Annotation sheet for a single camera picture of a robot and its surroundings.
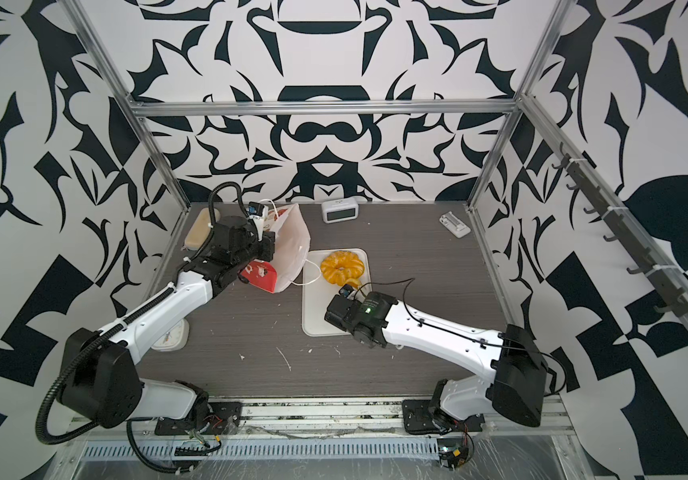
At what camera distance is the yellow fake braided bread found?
980mm

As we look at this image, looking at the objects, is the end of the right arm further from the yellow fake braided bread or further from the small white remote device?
the small white remote device

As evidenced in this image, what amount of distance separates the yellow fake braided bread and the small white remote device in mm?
376

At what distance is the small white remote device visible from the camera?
1133mm
